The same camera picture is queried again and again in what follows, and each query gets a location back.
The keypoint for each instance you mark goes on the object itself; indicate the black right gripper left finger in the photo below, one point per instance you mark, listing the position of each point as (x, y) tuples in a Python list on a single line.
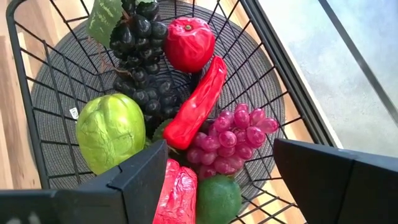
[(93, 202)]

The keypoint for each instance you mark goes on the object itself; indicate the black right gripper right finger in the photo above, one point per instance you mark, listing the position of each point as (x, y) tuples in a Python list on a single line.
[(342, 189)]

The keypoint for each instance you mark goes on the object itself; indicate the light green cabbage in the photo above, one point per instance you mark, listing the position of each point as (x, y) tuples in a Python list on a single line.
[(109, 133)]

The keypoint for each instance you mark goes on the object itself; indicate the red bell pepper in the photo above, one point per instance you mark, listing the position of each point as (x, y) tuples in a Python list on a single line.
[(178, 196)]

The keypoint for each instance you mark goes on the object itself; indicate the pink grape bunch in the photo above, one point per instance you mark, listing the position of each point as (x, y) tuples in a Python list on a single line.
[(230, 140)]

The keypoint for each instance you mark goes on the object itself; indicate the black grape bunch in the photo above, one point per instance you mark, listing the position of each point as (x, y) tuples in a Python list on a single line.
[(140, 28), (155, 96)]

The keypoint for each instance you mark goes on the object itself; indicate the green lime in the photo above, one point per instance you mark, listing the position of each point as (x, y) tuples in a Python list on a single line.
[(217, 202)]

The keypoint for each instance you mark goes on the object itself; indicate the long red pepper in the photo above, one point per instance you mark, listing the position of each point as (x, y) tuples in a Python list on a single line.
[(196, 105)]

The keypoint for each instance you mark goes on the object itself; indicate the red apple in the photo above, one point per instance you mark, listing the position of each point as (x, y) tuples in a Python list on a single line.
[(189, 46)]

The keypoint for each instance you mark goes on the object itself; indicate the round grey woven placemat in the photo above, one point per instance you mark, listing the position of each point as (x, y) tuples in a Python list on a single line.
[(248, 71)]

